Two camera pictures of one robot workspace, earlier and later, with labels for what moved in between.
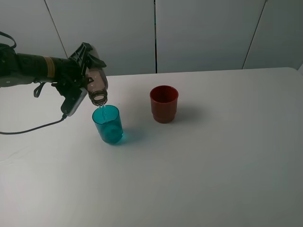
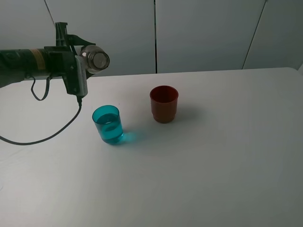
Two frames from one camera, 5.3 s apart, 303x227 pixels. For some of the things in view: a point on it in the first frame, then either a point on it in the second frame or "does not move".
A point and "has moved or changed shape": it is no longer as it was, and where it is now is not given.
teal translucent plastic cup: (107, 119) does not move
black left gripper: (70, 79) -> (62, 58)
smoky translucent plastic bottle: (96, 81) has moved or changed shape
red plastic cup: (164, 100) does not move
